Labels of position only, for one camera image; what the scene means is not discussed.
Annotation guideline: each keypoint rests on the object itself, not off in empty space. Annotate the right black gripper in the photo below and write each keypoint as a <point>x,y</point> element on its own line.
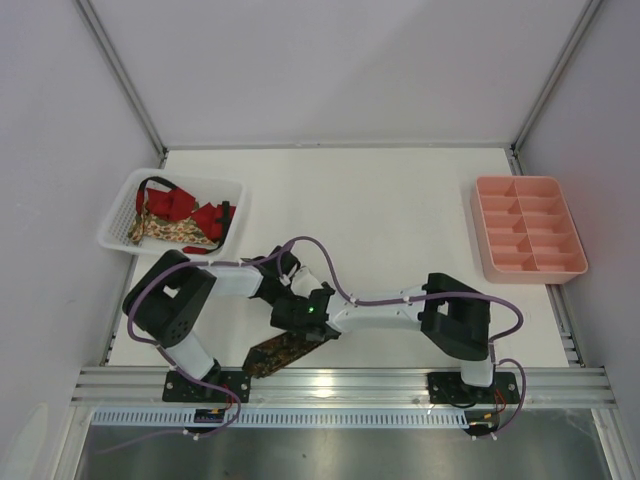
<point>298,326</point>

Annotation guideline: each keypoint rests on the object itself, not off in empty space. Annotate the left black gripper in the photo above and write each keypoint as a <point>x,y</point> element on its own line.
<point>279,288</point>

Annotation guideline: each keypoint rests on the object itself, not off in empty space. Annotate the dark brown patterned tie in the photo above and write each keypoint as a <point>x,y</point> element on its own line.
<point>272,355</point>

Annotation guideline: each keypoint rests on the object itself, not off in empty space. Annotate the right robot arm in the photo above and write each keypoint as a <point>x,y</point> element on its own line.
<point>452,315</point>

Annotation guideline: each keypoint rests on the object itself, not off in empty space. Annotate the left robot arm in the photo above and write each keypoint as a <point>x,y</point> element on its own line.
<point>164,306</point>

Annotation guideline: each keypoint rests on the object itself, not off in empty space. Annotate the red tie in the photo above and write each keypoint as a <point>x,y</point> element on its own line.
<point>172,203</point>

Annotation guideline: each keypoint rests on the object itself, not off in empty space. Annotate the beige floral tie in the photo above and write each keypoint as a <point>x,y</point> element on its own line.
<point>184,231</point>

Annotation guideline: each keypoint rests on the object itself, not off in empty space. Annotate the pink divided organizer tray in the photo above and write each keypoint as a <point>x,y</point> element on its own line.
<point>525,231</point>

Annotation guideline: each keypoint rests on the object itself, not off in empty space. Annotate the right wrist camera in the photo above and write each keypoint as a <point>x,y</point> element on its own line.
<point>301,282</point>

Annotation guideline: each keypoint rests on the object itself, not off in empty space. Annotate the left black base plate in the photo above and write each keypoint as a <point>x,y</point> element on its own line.
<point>177,389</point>

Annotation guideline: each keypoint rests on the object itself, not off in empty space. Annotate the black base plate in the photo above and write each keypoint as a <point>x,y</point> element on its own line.
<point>447,388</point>
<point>177,389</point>

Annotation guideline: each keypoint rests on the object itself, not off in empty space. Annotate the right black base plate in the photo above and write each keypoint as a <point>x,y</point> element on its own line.
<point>447,388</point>

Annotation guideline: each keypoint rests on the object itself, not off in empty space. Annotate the white slotted cable duct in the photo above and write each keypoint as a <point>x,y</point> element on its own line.
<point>287,418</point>

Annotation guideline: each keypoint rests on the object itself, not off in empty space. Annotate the aluminium mounting rail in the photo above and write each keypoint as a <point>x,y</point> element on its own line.
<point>545,388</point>

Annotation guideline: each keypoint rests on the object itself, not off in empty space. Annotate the right aluminium frame post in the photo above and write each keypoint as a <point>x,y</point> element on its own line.
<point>559,68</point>

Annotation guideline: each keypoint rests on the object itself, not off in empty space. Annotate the aluminium frame post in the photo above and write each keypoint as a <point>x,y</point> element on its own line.
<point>96,29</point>
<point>559,68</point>

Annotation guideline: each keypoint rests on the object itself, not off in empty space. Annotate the left aluminium frame post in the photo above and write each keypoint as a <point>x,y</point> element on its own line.
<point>96,29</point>

